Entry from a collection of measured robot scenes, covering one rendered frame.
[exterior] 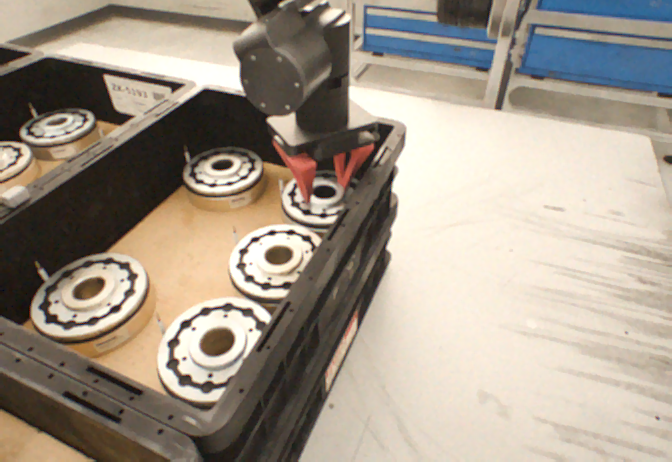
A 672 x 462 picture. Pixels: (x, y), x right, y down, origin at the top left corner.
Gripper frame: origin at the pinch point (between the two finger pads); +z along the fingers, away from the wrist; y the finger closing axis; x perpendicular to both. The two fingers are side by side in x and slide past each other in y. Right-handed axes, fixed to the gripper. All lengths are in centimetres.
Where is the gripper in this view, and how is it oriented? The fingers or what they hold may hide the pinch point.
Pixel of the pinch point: (324, 188)
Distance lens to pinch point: 52.6
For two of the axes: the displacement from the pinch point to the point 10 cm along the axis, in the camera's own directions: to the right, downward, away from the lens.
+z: 0.1, 7.7, 6.4
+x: -5.0, -5.5, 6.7
